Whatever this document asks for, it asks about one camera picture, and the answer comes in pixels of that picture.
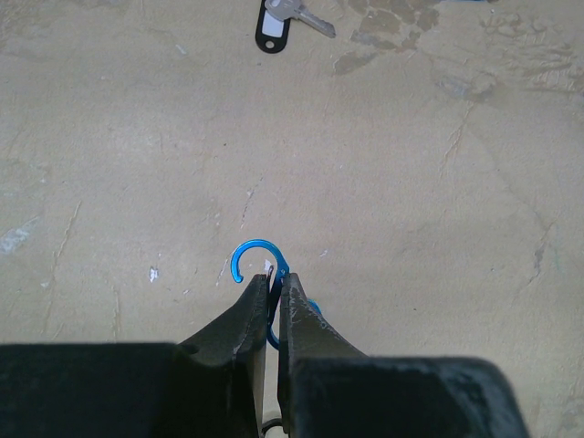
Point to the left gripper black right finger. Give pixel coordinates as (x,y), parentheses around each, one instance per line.
(328,388)

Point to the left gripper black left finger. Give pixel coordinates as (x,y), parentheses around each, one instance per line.
(210,385)

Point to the silver key with black tag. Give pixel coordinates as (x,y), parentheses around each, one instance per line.
(274,20)

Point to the black S carabiner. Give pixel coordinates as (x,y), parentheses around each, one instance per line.
(270,424)

